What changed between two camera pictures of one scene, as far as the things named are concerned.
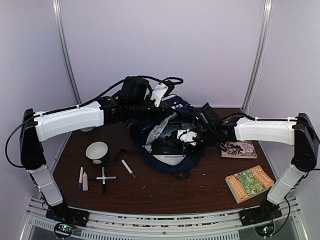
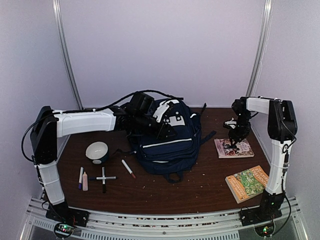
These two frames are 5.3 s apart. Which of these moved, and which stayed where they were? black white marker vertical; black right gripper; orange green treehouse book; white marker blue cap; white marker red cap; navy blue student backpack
Moved: black right gripper; navy blue student backpack
Stayed: white marker blue cap; white marker red cap; black white marker vertical; orange green treehouse book
